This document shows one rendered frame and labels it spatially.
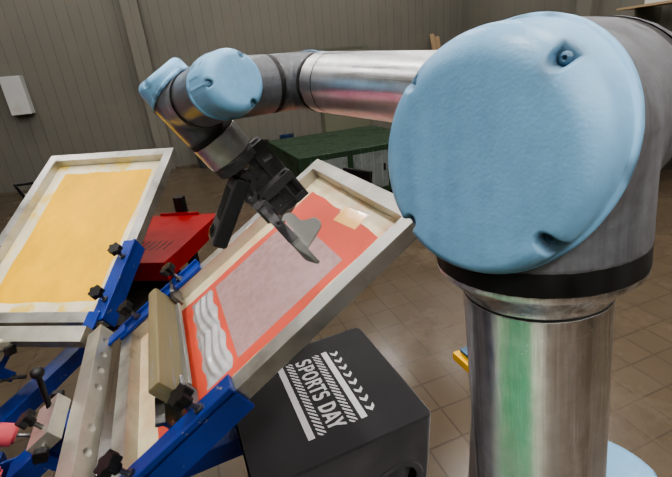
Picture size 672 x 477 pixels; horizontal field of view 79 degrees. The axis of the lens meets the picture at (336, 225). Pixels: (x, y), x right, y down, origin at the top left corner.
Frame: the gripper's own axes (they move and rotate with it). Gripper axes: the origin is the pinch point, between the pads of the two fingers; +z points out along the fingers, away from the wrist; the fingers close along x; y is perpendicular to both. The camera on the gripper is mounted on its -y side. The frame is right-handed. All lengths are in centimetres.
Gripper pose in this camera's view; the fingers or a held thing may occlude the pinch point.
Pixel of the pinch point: (301, 250)
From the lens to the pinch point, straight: 72.8
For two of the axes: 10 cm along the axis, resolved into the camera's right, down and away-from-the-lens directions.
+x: -3.9, -3.0, 8.7
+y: 7.3, -6.8, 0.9
